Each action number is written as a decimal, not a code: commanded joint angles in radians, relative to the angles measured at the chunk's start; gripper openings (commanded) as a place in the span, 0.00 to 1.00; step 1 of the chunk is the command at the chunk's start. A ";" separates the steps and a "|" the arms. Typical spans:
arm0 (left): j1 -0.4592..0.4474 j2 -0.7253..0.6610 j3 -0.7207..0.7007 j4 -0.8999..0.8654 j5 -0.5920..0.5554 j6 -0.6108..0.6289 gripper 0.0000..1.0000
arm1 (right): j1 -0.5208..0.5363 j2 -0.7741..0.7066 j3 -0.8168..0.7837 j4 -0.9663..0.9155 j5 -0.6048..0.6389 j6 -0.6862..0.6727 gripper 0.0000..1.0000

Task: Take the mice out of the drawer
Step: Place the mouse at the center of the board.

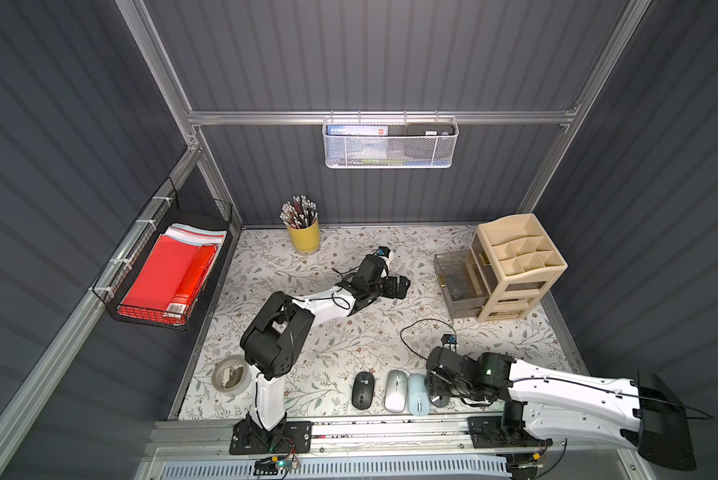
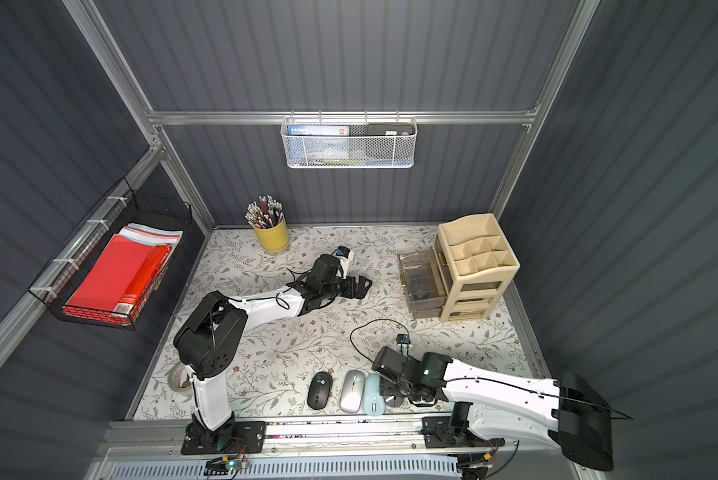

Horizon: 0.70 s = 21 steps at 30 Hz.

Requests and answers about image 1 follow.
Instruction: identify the dark grey computer mouse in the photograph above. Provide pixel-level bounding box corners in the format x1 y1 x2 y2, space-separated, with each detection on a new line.
429 393 451 408

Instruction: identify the light blue computer mouse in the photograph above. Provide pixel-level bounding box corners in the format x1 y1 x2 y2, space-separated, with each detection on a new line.
407 373 431 417

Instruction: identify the black computer mouse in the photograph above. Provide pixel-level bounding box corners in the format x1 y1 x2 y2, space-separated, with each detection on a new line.
351 371 375 411

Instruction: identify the beige drawer organizer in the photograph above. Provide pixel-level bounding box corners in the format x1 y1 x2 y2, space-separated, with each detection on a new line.
470 213 568 322

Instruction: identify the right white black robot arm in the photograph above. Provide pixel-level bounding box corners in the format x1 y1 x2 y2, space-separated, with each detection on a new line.
426 347 697 471

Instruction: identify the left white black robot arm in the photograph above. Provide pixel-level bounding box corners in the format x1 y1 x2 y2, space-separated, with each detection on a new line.
240 276 411 433

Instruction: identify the yellow pen cup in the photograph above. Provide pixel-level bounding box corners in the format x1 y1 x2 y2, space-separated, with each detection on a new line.
287 220 320 255

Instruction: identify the white ventilation grille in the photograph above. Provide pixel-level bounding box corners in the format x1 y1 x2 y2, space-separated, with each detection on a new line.
156 454 511 479

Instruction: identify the bundle of pens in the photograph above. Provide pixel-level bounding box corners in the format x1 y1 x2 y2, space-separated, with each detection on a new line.
280 195 318 230

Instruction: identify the blue box in basket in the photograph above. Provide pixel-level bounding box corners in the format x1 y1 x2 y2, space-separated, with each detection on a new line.
324 124 389 165

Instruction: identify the black device in basket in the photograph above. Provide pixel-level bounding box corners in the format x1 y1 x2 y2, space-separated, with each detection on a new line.
404 122 457 137

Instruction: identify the roll of tape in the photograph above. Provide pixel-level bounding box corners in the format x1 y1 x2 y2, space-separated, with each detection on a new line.
211 355 252 396

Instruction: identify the red folder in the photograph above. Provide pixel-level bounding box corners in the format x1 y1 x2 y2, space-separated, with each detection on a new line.
117 234 219 326

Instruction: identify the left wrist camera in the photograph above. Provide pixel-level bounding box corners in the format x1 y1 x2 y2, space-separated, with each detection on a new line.
358 246 394 282

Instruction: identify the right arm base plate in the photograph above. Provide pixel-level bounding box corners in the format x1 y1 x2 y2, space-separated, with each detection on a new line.
466 416 554 450

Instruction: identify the white wire wall basket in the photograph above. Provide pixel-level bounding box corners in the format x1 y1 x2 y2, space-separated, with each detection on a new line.
322 114 460 169

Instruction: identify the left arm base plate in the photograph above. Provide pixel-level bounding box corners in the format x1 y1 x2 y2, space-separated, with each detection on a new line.
229 418 313 455

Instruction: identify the black wire side basket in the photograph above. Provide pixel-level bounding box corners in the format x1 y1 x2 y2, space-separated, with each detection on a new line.
92 181 233 330

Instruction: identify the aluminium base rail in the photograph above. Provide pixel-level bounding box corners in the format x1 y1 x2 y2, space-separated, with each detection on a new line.
142 413 636 463

